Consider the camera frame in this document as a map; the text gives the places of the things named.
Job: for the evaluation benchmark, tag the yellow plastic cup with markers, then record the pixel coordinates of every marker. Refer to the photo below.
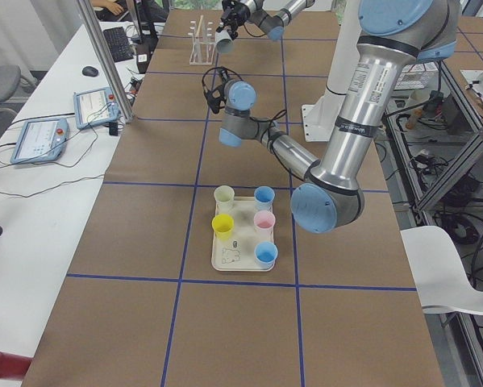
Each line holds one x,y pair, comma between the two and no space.
223,225

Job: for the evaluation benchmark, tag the red cylinder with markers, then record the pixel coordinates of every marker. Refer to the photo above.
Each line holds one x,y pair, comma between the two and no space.
13,367

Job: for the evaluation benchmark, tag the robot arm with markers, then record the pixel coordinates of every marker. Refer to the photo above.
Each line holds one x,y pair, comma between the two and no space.
389,36
273,25

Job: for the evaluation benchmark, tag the black keyboard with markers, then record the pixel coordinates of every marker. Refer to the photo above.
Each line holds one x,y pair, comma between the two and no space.
118,44

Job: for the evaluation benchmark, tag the white wire cup rack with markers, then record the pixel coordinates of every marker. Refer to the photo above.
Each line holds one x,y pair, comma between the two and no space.
203,44

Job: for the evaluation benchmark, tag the grey plastic cup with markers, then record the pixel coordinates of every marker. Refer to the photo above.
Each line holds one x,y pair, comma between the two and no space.
223,42

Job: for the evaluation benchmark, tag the black computer mouse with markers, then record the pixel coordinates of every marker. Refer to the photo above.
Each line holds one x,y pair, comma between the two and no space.
90,71

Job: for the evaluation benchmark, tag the light blue plastic cup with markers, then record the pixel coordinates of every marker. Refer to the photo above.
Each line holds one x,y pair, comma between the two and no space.
266,254

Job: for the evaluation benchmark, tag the pink plastic cup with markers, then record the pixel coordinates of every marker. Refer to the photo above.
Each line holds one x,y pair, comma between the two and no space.
264,222

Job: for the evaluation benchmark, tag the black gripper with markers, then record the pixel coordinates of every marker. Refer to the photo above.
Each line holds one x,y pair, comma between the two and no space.
218,101
232,10

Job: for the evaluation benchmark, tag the white chair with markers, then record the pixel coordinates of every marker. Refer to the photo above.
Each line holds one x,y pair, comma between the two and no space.
439,276

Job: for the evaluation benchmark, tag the cream plastic tray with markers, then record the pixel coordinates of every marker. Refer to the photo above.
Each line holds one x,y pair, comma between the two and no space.
237,253

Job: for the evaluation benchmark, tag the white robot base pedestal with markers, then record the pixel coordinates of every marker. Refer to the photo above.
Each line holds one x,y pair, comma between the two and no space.
319,119

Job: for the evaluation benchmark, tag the pale green plastic cup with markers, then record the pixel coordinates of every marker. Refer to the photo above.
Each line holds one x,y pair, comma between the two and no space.
224,198

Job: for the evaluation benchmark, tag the blue teach pendant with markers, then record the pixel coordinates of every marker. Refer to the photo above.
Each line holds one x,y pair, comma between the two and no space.
95,108
40,141

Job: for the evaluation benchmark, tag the aluminium frame post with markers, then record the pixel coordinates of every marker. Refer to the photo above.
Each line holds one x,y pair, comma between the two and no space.
104,56

